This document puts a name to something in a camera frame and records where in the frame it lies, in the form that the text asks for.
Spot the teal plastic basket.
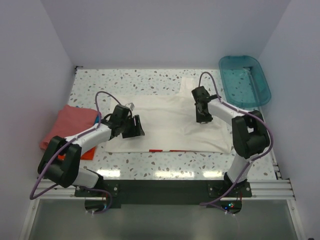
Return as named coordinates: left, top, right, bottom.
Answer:
left=218, top=55, right=271, bottom=109

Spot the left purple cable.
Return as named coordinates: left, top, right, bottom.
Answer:
left=29, top=91, right=123, bottom=201

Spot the aluminium frame rail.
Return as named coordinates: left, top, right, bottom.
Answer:
left=37, top=179, right=296, bottom=200

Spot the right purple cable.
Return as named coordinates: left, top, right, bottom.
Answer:
left=199, top=71, right=275, bottom=207

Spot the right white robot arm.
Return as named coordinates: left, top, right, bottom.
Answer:
left=191, top=86, right=271, bottom=197

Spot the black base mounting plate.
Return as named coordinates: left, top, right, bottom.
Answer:
left=74, top=180, right=253, bottom=213

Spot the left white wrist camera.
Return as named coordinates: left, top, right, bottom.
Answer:
left=124, top=102, right=135, bottom=111

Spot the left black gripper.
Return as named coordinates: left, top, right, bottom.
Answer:
left=120, top=114, right=144, bottom=139

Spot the purple cable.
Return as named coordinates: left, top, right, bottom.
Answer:
left=199, top=71, right=275, bottom=207
left=29, top=91, right=123, bottom=201

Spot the folded blue t shirt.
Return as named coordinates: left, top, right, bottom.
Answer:
left=93, top=113, right=101, bottom=125

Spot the white t shirt red print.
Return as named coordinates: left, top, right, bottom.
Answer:
left=105, top=77, right=232, bottom=154

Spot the folded pink t shirt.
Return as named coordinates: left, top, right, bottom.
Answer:
left=39, top=104, right=98, bottom=150

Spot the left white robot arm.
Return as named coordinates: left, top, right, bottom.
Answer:
left=37, top=104, right=145, bottom=196

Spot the folded orange t shirt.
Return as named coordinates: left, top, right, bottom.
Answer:
left=57, top=147, right=97, bottom=161

